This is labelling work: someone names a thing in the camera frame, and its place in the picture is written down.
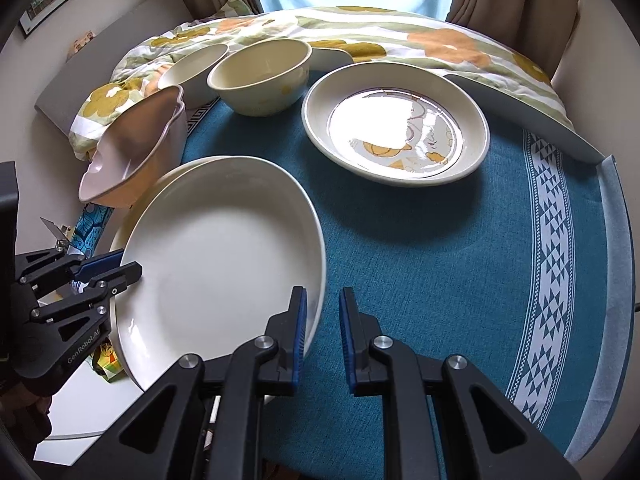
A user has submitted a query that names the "cream plate with floral print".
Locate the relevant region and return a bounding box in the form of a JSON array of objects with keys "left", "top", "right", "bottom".
[{"left": 301, "top": 62, "right": 491, "bottom": 188}]

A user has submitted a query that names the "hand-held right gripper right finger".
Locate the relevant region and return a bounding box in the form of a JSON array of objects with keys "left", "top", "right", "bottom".
[{"left": 338, "top": 286, "right": 583, "bottom": 480}]

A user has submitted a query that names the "cream bowl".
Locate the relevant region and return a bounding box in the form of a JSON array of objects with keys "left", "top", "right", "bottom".
[
  {"left": 206, "top": 38, "right": 314, "bottom": 117},
  {"left": 157, "top": 43, "right": 230, "bottom": 100}
]

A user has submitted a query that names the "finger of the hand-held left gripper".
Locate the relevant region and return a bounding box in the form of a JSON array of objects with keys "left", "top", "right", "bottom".
[
  {"left": 30, "top": 261, "right": 144, "bottom": 357},
  {"left": 14, "top": 246, "right": 125, "bottom": 292}
]

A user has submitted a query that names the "small metal tool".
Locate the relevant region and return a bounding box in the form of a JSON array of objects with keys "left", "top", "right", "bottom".
[{"left": 39, "top": 216, "right": 69, "bottom": 250}]

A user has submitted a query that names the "teal tablecloth with white band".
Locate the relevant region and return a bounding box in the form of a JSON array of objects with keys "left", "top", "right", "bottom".
[{"left": 180, "top": 57, "right": 610, "bottom": 480}]

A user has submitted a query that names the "white low table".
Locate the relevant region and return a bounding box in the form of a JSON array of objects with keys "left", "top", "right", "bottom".
[{"left": 32, "top": 352, "right": 148, "bottom": 462}]

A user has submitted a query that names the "plain cream plate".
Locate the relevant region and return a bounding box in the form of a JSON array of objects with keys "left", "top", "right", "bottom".
[{"left": 110, "top": 156, "right": 281, "bottom": 403}]

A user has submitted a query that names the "floral quilted blanket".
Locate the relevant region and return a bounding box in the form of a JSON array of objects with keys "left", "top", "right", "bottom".
[{"left": 67, "top": 0, "right": 573, "bottom": 161}]

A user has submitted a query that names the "brown plate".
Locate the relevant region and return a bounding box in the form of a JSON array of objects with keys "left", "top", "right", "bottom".
[{"left": 77, "top": 85, "right": 188, "bottom": 208}]

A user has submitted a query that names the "light blue cloth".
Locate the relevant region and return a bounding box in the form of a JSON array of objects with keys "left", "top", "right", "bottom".
[{"left": 565, "top": 154, "right": 635, "bottom": 462}]

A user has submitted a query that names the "person's left hand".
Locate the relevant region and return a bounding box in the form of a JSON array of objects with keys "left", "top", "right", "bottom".
[{"left": 0, "top": 385, "right": 53, "bottom": 443}]

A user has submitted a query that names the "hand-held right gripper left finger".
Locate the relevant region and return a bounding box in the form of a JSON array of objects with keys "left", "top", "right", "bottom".
[{"left": 70, "top": 286, "right": 308, "bottom": 480}]

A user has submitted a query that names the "plain white plate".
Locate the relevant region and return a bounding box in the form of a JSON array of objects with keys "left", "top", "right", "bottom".
[{"left": 121, "top": 156, "right": 327, "bottom": 365}]

